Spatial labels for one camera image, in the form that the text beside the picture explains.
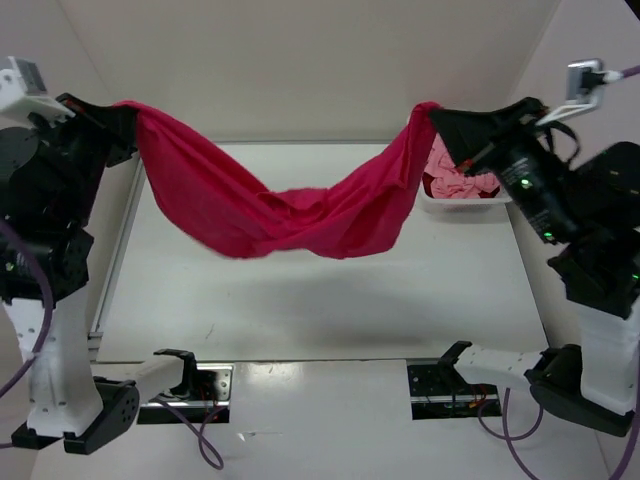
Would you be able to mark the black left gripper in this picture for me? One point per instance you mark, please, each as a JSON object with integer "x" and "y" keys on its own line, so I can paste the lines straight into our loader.
{"x": 117, "y": 122}

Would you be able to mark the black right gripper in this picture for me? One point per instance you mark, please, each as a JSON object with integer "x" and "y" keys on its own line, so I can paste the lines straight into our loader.
{"x": 469, "y": 135}

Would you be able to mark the magenta t-shirt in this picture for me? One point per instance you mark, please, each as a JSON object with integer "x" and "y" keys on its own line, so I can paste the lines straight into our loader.
{"x": 211, "y": 197}

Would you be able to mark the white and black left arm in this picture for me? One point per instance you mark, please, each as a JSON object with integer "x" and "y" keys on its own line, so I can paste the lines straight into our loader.
{"x": 51, "y": 169}

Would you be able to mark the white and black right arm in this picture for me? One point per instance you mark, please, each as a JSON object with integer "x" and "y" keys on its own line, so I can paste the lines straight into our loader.
{"x": 592, "y": 212}

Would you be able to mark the light pink t-shirt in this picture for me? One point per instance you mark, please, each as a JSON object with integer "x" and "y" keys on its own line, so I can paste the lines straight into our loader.
{"x": 439, "y": 160}

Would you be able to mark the white plastic basket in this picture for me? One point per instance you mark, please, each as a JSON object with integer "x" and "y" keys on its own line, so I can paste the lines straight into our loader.
{"x": 445, "y": 206}

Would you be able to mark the dark red t-shirt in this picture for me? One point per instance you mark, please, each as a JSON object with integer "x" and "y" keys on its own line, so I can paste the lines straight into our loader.
{"x": 487, "y": 185}

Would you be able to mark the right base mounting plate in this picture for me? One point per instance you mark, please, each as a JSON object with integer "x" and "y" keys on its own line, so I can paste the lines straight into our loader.
{"x": 432, "y": 398}

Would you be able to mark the base mounting plate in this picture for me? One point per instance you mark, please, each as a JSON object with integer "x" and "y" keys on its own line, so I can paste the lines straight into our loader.
{"x": 210, "y": 395}
{"x": 432, "y": 398}

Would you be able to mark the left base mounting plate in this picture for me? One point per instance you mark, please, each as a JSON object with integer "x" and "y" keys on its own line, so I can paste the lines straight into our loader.
{"x": 210, "y": 395}

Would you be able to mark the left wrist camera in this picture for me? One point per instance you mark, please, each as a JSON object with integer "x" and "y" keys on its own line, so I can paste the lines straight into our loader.
{"x": 23, "y": 92}

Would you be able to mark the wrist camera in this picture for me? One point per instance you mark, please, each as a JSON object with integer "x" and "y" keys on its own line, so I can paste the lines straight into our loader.
{"x": 586, "y": 81}
{"x": 23, "y": 92}

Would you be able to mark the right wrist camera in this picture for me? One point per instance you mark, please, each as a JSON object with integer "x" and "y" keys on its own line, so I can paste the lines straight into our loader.
{"x": 586, "y": 81}

